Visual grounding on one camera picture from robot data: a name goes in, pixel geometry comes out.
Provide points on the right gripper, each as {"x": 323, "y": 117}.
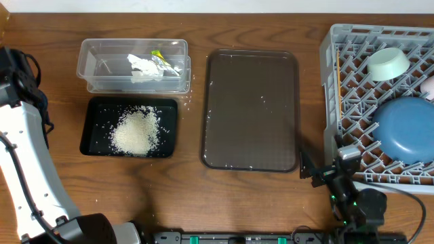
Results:
{"x": 324, "y": 173}

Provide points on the brown serving tray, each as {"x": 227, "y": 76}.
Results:
{"x": 251, "y": 118}

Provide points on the dark blue plate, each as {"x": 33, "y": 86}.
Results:
{"x": 405, "y": 130}

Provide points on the wooden chopstick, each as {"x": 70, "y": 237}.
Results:
{"x": 339, "y": 82}

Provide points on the mint green bowl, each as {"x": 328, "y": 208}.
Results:
{"x": 387, "y": 64}

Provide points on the pink cup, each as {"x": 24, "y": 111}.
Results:
{"x": 427, "y": 88}

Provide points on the white rice pile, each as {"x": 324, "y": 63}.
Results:
{"x": 136, "y": 132}

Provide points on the yellow green snack wrapper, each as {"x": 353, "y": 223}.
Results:
{"x": 162, "y": 64}

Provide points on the white tissue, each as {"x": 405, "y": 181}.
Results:
{"x": 144, "y": 70}

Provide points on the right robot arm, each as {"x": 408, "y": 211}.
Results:
{"x": 360, "y": 211}

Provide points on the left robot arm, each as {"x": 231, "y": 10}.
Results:
{"x": 44, "y": 211}

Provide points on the grey dishwasher rack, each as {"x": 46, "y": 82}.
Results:
{"x": 361, "y": 96}

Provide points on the black tray bin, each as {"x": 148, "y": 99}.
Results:
{"x": 103, "y": 114}

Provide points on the clear plastic bin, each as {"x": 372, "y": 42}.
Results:
{"x": 104, "y": 65}

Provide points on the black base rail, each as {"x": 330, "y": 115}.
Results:
{"x": 296, "y": 238}

